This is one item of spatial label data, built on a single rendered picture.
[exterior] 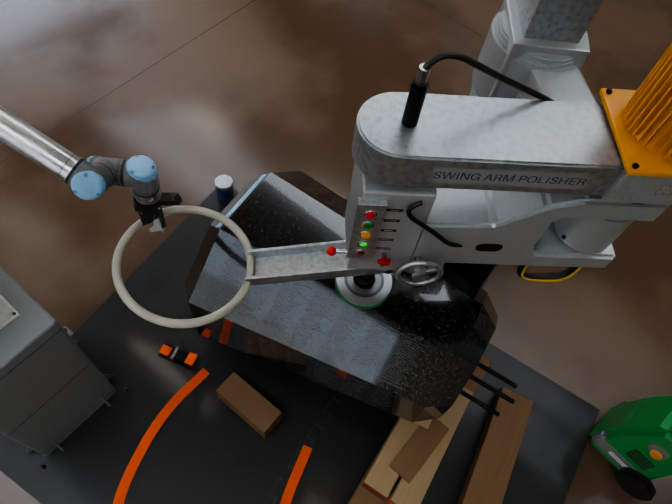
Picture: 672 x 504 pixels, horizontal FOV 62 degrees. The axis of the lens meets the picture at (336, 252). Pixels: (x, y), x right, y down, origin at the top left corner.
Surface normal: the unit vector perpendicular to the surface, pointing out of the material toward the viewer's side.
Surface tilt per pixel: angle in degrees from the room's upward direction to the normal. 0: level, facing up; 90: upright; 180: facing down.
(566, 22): 90
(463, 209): 4
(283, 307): 45
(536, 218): 90
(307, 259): 15
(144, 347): 0
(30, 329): 0
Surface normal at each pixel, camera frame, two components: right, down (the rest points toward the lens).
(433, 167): 0.01, 0.87
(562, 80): 0.09, -0.50
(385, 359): -0.28, 0.17
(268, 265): -0.18, -0.49
